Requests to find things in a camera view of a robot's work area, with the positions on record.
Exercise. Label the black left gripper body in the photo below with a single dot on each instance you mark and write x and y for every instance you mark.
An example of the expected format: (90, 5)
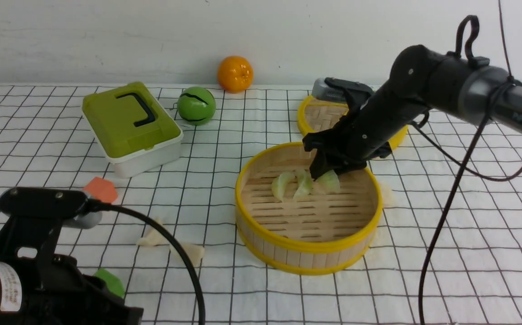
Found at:
(29, 237)

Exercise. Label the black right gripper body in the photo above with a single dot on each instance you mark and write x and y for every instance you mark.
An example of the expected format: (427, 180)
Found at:
(357, 135)

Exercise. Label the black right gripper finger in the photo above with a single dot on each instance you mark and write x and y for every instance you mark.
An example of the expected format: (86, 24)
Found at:
(320, 165)
(341, 167)

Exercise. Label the pale green dumpling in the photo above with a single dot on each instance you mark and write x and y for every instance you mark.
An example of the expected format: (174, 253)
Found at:
(280, 184)
(304, 184)
(327, 183)

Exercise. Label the white dumpling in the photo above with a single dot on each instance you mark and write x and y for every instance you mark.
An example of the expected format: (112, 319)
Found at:
(386, 194)
(152, 237)
(194, 252)

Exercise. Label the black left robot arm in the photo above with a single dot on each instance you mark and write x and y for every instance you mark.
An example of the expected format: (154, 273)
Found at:
(94, 305)

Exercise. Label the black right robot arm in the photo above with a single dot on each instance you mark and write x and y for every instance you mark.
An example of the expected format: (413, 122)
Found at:
(420, 80)

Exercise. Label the bamboo steamer lid yellow rim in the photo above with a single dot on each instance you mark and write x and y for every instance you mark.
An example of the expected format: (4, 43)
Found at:
(314, 115)

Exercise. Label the bamboo steamer tray yellow rim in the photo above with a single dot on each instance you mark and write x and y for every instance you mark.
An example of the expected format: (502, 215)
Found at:
(319, 234)

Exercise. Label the orange foam cube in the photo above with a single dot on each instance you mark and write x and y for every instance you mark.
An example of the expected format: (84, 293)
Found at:
(102, 189)

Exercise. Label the green foam cube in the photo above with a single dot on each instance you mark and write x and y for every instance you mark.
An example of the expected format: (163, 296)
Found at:
(113, 282)

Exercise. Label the orange toy fruit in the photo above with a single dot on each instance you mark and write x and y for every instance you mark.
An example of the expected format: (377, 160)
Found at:
(235, 74)

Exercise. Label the green toy ball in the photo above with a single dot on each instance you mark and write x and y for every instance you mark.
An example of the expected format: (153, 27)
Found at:
(196, 105)

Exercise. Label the white black grid tablecloth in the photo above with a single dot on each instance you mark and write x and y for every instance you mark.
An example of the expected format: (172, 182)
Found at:
(475, 277)

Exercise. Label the green lidded white box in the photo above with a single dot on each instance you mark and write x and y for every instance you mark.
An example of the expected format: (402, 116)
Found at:
(135, 133)

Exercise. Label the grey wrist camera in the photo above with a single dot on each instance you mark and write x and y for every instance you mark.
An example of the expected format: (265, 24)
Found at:
(341, 91)

